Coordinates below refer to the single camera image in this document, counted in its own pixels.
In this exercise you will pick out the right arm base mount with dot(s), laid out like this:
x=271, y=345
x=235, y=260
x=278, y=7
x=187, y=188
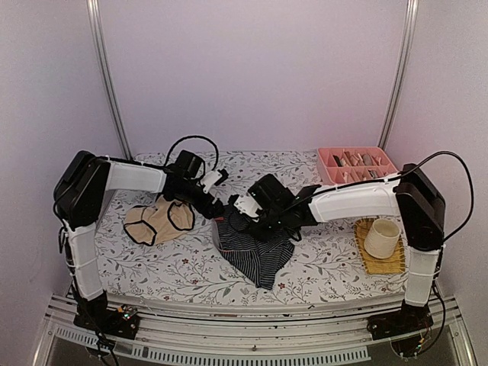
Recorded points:
x=406, y=319

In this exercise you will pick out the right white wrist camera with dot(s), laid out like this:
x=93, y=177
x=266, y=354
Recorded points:
x=246, y=205

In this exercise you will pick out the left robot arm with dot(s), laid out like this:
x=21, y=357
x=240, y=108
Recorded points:
x=79, y=195

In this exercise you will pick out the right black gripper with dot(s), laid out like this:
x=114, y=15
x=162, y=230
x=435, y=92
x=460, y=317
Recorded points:
x=261, y=234

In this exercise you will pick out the right aluminium frame post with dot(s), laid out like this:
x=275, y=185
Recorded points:
x=409, y=29

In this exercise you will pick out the floral table cloth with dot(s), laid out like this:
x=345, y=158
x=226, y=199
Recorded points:
x=325, y=264

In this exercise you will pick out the beige underwear black trim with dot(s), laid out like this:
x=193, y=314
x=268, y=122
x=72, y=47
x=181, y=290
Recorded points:
x=159, y=223

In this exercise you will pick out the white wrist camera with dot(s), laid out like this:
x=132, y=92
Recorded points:
x=246, y=205
x=213, y=178

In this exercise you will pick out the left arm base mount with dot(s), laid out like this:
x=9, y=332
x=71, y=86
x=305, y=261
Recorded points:
x=95, y=315

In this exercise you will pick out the front aluminium rail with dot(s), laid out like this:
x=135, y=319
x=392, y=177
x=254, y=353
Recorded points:
x=305, y=334

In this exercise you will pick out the cream ribbed cup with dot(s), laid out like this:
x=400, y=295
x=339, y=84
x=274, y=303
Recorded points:
x=382, y=239

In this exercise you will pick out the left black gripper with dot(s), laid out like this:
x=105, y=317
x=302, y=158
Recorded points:
x=210, y=213

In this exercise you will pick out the pink divided organizer tray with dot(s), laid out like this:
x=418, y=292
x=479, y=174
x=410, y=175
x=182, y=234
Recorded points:
x=343, y=165

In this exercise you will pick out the navy striped underwear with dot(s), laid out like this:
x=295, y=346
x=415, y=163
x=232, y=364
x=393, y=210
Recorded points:
x=258, y=261

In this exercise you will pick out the yellow woven mat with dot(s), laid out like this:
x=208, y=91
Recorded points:
x=373, y=266

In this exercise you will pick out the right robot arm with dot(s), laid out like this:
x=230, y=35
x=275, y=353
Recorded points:
x=410, y=195

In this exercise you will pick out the left aluminium frame post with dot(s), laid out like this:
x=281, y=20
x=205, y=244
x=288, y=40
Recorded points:
x=94, y=17

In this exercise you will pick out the aluminium frame post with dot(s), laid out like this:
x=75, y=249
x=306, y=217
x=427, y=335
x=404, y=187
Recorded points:
x=94, y=17
x=409, y=29

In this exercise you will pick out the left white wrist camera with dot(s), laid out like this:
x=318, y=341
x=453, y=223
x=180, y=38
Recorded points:
x=213, y=178

